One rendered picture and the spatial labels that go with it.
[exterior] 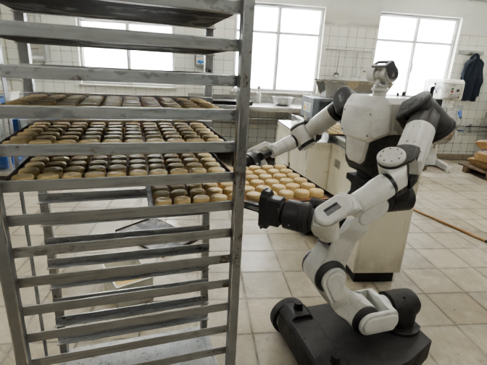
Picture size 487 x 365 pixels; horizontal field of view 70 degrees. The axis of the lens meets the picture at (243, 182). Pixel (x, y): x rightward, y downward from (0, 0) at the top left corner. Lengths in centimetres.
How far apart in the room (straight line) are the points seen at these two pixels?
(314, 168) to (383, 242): 81
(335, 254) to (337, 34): 494
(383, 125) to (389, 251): 137
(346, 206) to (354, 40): 536
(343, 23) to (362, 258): 439
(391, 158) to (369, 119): 32
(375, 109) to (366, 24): 502
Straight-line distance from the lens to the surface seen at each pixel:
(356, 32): 624
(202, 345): 175
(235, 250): 108
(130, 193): 143
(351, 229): 145
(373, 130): 133
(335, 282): 151
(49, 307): 116
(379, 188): 102
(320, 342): 177
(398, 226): 249
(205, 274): 164
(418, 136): 115
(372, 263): 254
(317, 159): 286
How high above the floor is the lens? 135
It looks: 18 degrees down
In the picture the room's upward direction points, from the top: 3 degrees clockwise
